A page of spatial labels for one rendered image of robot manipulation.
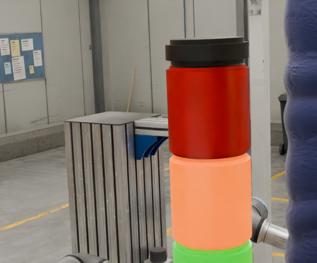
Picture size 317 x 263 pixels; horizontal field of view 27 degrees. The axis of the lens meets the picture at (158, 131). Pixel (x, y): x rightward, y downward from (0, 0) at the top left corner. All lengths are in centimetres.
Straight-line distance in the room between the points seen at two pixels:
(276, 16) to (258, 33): 717
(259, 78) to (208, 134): 481
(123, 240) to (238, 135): 187
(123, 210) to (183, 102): 183
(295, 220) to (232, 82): 145
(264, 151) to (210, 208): 487
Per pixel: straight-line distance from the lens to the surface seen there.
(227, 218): 39
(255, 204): 250
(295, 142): 178
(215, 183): 38
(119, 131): 215
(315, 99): 173
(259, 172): 530
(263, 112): 520
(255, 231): 239
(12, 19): 1241
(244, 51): 38
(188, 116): 38
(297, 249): 185
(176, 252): 41
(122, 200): 220
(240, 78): 38
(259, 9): 515
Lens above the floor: 235
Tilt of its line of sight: 9 degrees down
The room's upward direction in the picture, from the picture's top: 2 degrees counter-clockwise
